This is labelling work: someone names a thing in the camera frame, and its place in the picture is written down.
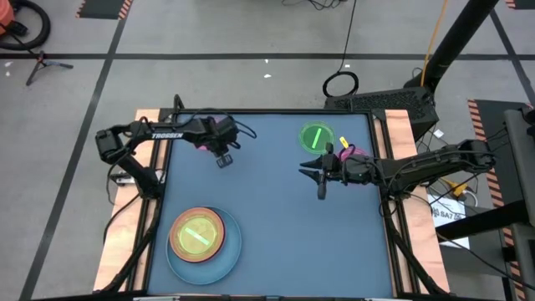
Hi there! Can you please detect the yellow hanging cable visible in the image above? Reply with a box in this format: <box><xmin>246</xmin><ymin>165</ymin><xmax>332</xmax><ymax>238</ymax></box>
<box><xmin>419</xmin><ymin>0</ymin><xmax>451</xmax><ymax>88</ymax></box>

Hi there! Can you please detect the wooden side board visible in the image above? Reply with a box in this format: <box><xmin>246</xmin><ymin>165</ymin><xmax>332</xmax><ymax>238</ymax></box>
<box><xmin>94</xmin><ymin>109</ymin><xmax>168</xmax><ymax>293</ymax></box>
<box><xmin>374</xmin><ymin>109</ymin><xmax>451</xmax><ymax>293</ymax></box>

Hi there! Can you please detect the large blue plastic plate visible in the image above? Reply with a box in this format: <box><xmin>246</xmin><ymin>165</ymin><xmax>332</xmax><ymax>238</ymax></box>
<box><xmin>165</xmin><ymin>205</ymin><xmax>243</xmax><ymax>287</ymax></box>

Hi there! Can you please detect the pink transparent plastic plate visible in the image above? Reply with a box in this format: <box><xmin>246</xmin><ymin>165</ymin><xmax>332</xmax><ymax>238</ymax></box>
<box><xmin>337</xmin><ymin>143</ymin><xmax>369</xmax><ymax>164</ymax></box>
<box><xmin>195</xmin><ymin>116</ymin><xmax>229</xmax><ymax>152</ymax></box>

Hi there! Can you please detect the green transparent plastic plate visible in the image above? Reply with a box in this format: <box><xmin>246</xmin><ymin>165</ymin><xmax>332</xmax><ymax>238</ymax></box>
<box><xmin>176</xmin><ymin>214</ymin><xmax>219</xmax><ymax>258</ymax></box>
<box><xmin>298</xmin><ymin>120</ymin><xmax>337</xmax><ymax>156</ymax></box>

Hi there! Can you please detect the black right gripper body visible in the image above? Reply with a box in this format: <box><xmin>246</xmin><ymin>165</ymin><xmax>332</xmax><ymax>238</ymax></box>
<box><xmin>316</xmin><ymin>144</ymin><xmax>380</xmax><ymax>201</ymax></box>

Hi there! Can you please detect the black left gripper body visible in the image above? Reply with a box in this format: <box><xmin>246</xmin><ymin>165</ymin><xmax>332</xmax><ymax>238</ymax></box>
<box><xmin>200</xmin><ymin>115</ymin><xmax>242</xmax><ymax>156</ymax></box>

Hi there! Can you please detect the black vacuum hose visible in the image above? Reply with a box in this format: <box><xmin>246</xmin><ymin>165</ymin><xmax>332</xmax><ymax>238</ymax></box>
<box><xmin>0</xmin><ymin>0</ymin><xmax>52</xmax><ymax>52</ymax></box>

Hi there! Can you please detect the orange plastic plate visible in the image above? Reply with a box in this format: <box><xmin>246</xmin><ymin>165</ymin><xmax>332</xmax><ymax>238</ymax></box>
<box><xmin>169</xmin><ymin>207</ymin><xmax>227</xmax><ymax>264</ymax></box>

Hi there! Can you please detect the small black tripod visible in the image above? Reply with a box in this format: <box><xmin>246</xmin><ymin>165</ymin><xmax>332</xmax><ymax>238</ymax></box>
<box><xmin>24</xmin><ymin>49</ymin><xmax>74</xmax><ymax>87</ymax></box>

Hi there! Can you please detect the black hanging cable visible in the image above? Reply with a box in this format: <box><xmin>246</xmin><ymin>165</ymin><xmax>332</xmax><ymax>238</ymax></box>
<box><xmin>322</xmin><ymin>0</ymin><xmax>360</xmax><ymax>99</ymax></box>

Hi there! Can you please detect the yellow cable plug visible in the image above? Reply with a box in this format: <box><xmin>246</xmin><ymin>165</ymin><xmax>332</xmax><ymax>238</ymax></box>
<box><xmin>441</xmin><ymin>176</ymin><xmax>468</xmax><ymax>201</ymax></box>

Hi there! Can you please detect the black camera stand pole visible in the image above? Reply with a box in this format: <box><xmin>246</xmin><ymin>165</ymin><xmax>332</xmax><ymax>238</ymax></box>
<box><xmin>403</xmin><ymin>0</ymin><xmax>501</xmax><ymax>95</ymax></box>

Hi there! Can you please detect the black diagonal support beam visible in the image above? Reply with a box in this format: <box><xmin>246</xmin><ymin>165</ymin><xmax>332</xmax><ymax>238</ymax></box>
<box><xmin>434</xmin><ymin>199</ymin><xmax>531</xmax><ymax>242</ymax></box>

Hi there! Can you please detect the orange vacuum cleaner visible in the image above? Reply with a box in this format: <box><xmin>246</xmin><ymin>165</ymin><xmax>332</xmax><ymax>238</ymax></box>
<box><xmin>0</xmin><ymin>0</ymin><xmax>16</xmax><ymax>38</ymax></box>

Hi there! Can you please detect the white paper sign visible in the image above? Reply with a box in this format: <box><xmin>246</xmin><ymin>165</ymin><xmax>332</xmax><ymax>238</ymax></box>
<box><xmin>427</xmin><ymin>193</ymin><xmax>472</xmax><ymax>251</ymax></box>

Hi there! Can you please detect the black table frame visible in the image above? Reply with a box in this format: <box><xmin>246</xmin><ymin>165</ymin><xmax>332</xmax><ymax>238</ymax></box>
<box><xmin>98</xmin><ymin>94</ymin><xmax>452</xmax><ymax>301</ymax></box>

